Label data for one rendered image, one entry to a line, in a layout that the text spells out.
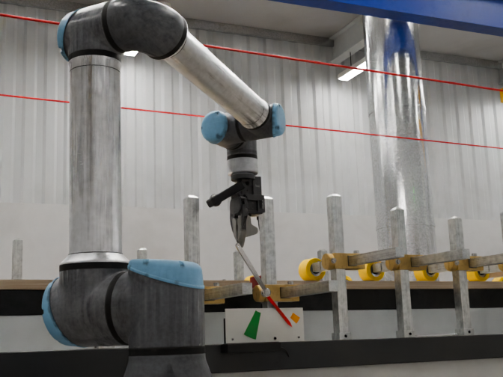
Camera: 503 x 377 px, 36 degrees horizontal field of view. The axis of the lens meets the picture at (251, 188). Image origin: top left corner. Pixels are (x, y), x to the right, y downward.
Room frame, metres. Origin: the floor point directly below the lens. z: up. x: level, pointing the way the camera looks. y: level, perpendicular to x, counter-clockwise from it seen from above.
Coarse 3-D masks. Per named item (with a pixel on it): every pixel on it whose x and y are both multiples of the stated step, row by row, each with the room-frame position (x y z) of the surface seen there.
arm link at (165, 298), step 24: (144, 264) 1.49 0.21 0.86; (168, 264) 1.48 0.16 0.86; (192, 264) 1.52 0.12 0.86; (120, 288) 1.52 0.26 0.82; (144, 288) 1.49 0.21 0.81; (168, 288) 1.48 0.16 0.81; (192, 288) 1.51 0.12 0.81; (120, 312) 1.51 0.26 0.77; (144, 312) 1.49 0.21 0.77; (168, 312) 1.48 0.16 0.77; (192, 312) 1.50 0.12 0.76; (120, 336) 1.55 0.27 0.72; (144, 336) 1.49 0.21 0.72; (168, 336) 1.48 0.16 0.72; (192, 336) 1.50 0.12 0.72
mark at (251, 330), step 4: (256, 312) 2.31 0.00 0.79; (252, 316) 2.30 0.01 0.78; (256, 316) 2.31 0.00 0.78; (252, 320) 2.30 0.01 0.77; (256, 320) 2.31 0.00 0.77; (252, 324) 2.30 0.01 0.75; (256, 324) 2.31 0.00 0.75; (248, 328) 2.30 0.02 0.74; (252, 328) 2.30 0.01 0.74; (256, 328) 2.31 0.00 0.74; (248, 332) 2.30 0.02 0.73; (252, 332) 2.30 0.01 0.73; (256, 332) 2.31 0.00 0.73; (248, 336) 2.30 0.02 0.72; (252, 336) 2.30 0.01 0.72; (256, 336) 2.31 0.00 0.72
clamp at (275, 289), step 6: (258, 288) 2.32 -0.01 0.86; (270, 288) 2.33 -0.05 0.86; (276, 288) 2.34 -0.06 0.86; (258, 294) 2.32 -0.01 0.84; (276, 294) 2.34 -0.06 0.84; (258, 300) 2.33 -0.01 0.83; (264, 300) 2.33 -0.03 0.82; (276, 300) 2.34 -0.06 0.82; (282, 300) 2.35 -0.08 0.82; (288, 300) 2.36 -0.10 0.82; (294, 300) 2.37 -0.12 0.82
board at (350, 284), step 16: (0, 288) 2.18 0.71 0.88; (16, 288) 2.20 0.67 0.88; (32, 288) 2.22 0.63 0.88; (352, 288) 2.72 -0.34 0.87; (368, 288) 2.75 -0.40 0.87; (384, 288) 2.78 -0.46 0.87; (416, 288) 2.84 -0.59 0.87; (432, 288) 2.88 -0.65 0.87; (448, 288) 2.91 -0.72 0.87; (480, 288) 2.98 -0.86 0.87; (496, 288) 3.02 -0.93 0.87
